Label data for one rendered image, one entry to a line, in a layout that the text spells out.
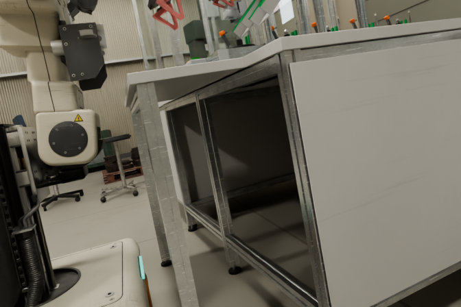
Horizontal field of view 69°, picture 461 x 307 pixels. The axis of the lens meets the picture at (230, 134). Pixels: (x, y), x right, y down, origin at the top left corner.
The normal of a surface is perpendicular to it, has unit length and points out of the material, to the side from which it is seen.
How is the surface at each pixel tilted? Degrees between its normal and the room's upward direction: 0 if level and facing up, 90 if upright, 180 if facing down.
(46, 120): 90
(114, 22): 90
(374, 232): 90
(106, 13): 90
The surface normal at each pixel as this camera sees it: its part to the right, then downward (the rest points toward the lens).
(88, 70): 0.31, 0.01
